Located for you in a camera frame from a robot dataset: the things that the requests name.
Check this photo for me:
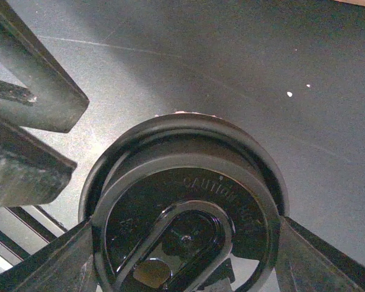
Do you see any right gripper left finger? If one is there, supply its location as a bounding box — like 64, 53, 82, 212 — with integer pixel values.
0, 220, 97, 291

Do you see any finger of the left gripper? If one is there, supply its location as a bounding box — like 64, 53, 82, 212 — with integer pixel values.
0, 1, 89, 207

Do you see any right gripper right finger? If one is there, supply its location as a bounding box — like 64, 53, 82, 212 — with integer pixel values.
276, 217, 365, 291

